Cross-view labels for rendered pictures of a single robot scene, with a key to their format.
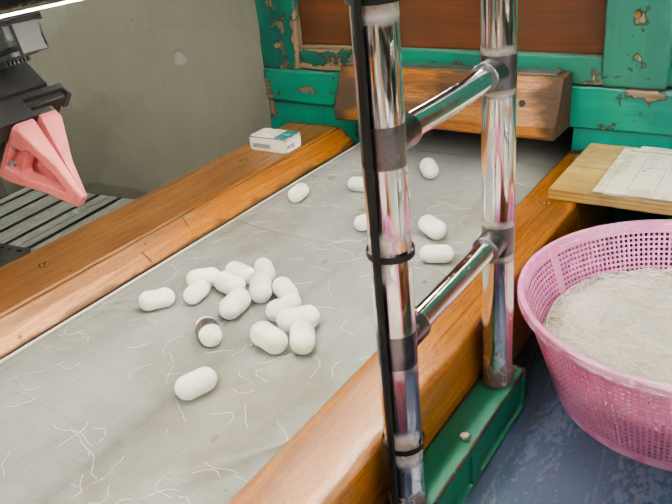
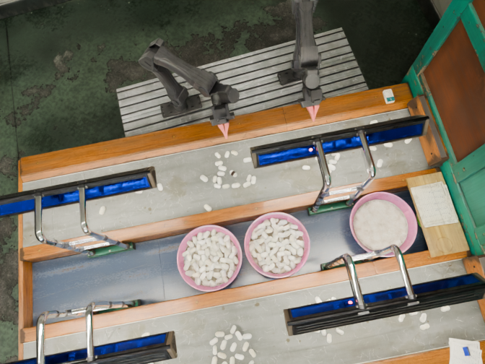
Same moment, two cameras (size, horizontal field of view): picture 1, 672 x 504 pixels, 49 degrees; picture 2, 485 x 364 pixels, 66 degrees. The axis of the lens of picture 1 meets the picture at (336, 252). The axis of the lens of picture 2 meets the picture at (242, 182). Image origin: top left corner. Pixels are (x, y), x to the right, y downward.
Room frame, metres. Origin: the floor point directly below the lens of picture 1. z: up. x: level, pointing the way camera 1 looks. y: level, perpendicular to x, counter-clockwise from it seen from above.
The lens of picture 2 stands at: (-0.05, -0.12, 2.30)
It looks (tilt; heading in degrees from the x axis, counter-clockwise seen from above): 72 degrees down; 55
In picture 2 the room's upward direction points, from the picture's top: 11 degrees counter-clockwise
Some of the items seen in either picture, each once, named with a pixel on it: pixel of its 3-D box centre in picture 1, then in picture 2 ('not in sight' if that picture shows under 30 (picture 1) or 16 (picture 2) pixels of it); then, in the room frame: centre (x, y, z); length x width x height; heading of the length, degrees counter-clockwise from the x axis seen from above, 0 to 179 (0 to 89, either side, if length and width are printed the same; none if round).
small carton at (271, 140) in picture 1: (275, 140); (388, 96); (0.96, 0.07, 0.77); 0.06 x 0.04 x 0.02; 54
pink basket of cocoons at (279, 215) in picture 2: not in sight; (276, 245); (0.13, -0.02, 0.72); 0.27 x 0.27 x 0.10
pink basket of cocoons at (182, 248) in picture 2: not in sight; (211, 258); (-0.10, 0.15, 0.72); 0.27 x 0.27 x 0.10
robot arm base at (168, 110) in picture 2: not in sight; (179, 102); (0.32, 0.78, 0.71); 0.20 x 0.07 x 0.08; 149
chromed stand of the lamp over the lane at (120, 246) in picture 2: not in sight; (89, 223); (-0.33, 0.56, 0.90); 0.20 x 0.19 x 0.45; 144
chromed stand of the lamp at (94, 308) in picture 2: not in sight; (96, 331); (-0.56, 0.23, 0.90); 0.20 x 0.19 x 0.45; 144
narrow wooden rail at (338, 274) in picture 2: not in sight; (245, 292); (-0.10, -0.05, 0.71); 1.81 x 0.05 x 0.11; 144
